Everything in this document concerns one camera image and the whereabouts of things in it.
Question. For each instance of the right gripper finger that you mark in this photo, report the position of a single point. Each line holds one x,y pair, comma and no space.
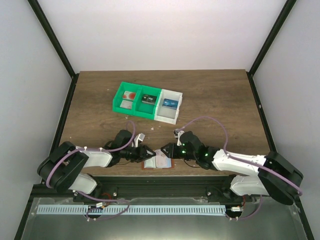
168,154
168,147

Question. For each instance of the right black frame post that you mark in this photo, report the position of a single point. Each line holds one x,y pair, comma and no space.
279,22

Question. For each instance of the black card in bin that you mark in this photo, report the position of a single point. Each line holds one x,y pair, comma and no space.
149,99

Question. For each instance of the green storage bin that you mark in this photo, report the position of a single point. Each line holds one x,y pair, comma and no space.
124,86
142,108

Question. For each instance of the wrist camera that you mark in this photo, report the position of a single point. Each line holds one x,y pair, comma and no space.
177,134
138,139

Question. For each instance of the black aluminium frame rail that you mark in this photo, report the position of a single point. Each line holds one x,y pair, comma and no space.
215,188

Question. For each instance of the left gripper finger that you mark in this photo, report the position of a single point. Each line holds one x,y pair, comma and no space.
148,156
149,151

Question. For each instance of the left black frame post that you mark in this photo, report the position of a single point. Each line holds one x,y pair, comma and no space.
44,22

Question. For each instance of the middle green storage bin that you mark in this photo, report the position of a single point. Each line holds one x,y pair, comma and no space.
142,108

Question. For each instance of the light blue slotted cable duct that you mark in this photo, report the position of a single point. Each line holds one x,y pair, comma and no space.
201,210

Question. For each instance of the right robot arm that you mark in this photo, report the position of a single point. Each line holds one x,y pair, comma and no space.
267,175

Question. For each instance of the blue VIP card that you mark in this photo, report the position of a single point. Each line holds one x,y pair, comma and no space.
170,103

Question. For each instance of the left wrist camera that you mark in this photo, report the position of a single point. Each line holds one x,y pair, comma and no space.
138,139

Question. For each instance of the brown leather card holder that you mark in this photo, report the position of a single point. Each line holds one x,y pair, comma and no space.
150,164

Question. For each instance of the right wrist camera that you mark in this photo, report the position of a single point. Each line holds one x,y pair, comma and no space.
177,134

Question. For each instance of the white storage bin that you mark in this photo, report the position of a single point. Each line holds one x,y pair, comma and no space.
167,115

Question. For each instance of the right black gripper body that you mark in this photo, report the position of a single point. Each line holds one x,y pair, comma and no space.
182,155

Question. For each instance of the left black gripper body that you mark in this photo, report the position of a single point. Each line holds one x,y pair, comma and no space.
134,156

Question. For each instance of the black frame post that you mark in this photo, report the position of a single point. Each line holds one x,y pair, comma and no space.
279,22
44,22

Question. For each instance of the left green storage bin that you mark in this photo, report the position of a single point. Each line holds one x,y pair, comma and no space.
124,86

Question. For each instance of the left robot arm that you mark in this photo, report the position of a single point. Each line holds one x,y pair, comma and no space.
62,169

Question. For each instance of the white red credit card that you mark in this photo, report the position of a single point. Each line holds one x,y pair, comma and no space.
160,159
126,104

